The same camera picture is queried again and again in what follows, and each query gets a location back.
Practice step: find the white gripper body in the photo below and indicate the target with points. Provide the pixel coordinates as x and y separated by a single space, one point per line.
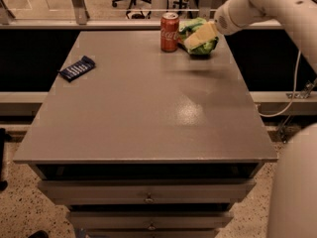
227 21

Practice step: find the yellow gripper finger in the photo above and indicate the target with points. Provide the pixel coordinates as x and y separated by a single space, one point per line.
207 32

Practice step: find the green rice chip bag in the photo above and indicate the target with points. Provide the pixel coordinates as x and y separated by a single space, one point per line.
186 28

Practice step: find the red coke can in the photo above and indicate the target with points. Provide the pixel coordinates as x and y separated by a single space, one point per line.
169 24

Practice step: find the grey drawer cabinet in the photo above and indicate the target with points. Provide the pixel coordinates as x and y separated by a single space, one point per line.
143 114

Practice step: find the metal railing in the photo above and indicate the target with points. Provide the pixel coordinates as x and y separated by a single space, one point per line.
97 14

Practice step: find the upper grey drawer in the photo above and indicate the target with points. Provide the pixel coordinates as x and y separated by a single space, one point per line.
93 192

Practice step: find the grey drawer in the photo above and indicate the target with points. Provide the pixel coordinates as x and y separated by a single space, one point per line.
150 220
93 192

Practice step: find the lower grey drawer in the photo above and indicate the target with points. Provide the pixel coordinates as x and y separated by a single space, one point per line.
150 220

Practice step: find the metal floor bracket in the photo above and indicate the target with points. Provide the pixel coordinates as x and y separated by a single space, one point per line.
303 94

